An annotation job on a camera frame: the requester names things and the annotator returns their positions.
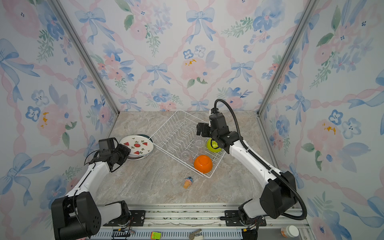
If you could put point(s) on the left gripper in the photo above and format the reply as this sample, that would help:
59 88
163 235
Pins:
126 151

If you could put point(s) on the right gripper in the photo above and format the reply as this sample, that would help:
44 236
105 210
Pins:
205 127

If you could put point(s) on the clear glass cup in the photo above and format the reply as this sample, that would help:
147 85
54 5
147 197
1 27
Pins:
186 156
199 144

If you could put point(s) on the plate with fruit pattern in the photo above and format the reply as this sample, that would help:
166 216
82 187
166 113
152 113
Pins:
140 146

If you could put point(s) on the white wire dish rack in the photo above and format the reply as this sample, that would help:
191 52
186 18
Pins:
177 134

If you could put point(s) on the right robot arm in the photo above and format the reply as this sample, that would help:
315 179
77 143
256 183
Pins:
279 193

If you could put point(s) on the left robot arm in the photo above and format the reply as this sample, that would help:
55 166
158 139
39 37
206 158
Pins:
76 215

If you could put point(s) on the green bowl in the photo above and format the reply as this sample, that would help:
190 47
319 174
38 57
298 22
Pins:
212 146

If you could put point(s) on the orange bowl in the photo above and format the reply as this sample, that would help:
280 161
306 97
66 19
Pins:
203 164

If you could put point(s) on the small ice cream toy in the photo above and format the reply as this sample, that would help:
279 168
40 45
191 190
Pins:
188 182

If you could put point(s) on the rubiks cube toy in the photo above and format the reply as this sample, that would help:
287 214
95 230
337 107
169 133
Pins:
156 235

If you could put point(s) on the white lidded jar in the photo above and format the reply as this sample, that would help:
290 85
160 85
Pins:
290 231

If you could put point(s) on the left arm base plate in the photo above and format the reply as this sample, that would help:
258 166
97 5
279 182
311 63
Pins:
135 218

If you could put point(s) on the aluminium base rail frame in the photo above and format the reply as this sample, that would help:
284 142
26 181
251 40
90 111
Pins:
185 215

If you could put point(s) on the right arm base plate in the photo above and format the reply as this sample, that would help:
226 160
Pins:
235 218

